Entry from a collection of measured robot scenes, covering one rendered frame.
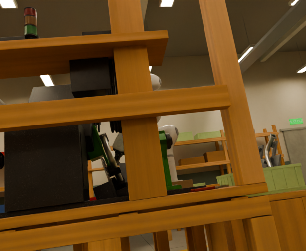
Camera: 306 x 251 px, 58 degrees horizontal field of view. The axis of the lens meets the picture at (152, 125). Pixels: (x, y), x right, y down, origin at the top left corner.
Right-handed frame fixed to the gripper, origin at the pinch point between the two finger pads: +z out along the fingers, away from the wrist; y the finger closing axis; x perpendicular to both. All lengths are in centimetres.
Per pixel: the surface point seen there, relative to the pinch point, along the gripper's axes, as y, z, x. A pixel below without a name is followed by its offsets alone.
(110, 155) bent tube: 17.1, -3.1, -23.6
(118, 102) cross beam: 35, -25, -48
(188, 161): -216, -13, 476
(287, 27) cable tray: -42, -275, 313
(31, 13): -13, -48, -70
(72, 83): 9, -27, -52
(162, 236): 24, 36, 40
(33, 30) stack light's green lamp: -9, -42, -68
